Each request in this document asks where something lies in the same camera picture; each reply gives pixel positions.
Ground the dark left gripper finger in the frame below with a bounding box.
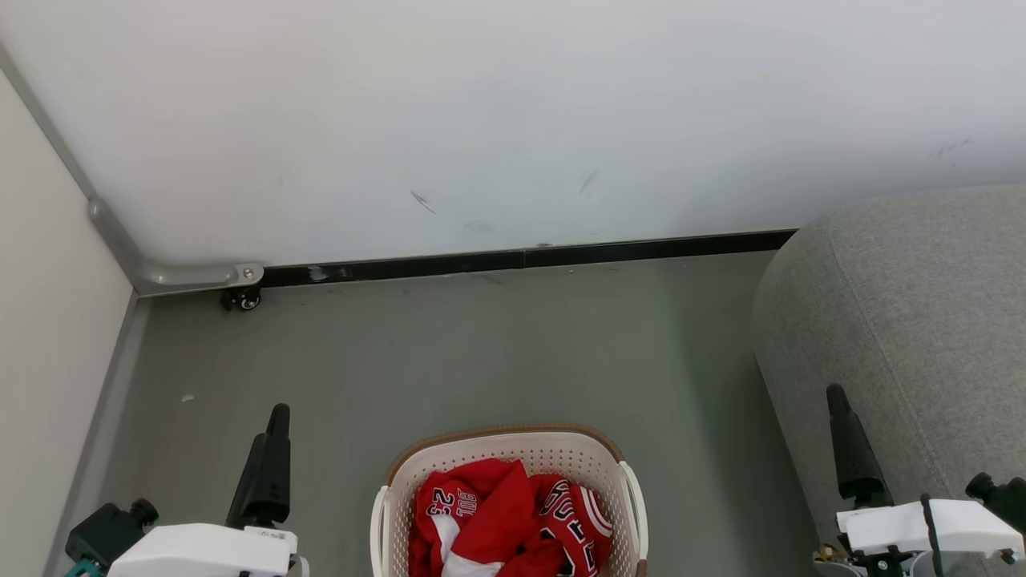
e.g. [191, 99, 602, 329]
[227, 403, 292, 531]

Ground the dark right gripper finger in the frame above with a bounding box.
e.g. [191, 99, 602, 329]
[826, 384, 893, 508]

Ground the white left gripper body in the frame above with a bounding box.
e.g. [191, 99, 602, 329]
[108, 524, 300, 577]

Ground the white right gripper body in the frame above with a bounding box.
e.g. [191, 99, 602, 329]
[836, 498, 1026, 558]

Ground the red jersey with number 23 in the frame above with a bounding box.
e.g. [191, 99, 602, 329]
[409, 458, 539, 577]

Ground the grey fabric sofa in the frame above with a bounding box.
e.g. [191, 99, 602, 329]
[751, 184, 1026, 577]

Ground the cream perforated laundry basket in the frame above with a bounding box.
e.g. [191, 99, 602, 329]
[370, 423, 648, 577]

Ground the black baseboard strip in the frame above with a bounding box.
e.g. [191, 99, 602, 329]
[261, 229, 799, 289]

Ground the grey metal frame rail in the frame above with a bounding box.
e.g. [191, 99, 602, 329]
[0, 44, 265, 298]

